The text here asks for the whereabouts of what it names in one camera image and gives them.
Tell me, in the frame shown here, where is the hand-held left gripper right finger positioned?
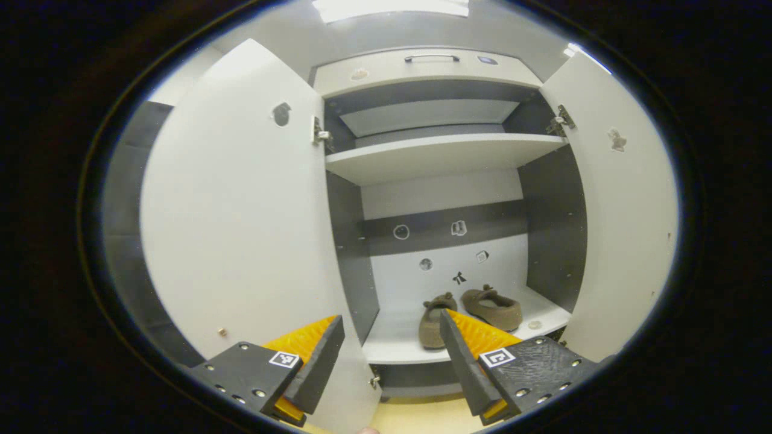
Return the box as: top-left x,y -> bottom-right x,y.
439,309 -> 604,426

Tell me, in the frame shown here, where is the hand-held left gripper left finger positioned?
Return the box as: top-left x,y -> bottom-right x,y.
187,313 -> 346,429

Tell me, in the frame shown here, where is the brown slipper shoe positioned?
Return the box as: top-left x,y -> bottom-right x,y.
461,285 -> 524,333
419,292 -> 458,350

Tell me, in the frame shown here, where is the white cabinet door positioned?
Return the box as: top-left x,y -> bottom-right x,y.
140,38 -> 382,434
539,51 -> 680,363

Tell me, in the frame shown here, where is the white shoe cabinet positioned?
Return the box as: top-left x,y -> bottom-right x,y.
140,38 -> 680,434

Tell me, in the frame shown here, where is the white cabinet drawer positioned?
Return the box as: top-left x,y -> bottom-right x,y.
312,48 -> 543,99

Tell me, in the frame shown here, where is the black backdrop cloth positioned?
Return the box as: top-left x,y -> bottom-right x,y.
101,99 -> 206,368

